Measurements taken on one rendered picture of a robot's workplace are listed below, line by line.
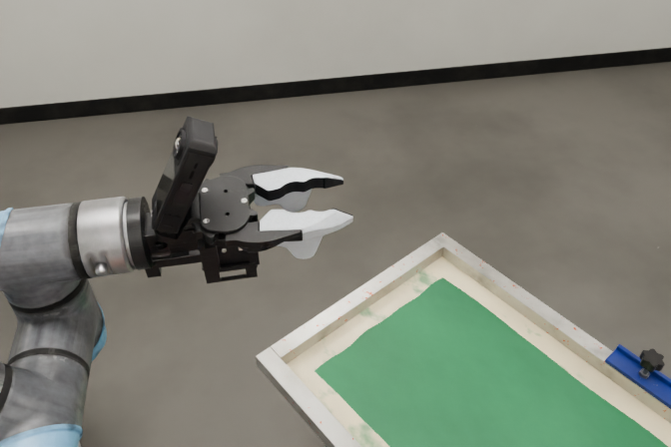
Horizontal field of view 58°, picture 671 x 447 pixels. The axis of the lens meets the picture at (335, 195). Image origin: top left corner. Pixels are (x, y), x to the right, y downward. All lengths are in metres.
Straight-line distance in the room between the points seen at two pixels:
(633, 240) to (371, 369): 2.16
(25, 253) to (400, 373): 0.90
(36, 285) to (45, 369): 0.08
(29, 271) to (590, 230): 2.90
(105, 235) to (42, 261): 0.06
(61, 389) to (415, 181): 2.85
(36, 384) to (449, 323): 1.00
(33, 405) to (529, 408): 0.99
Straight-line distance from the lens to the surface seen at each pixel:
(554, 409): 1.36
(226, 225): 0.57
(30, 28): 3.92
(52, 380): 0.62
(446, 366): 1.36
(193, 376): 2.53
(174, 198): 0.56
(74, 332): 0.66
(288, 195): 0.63
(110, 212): 0.60
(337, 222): 0.58
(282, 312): 2.66
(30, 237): 0.61
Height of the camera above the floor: 2.07
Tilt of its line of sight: 40 degrees down
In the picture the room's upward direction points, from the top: straight up
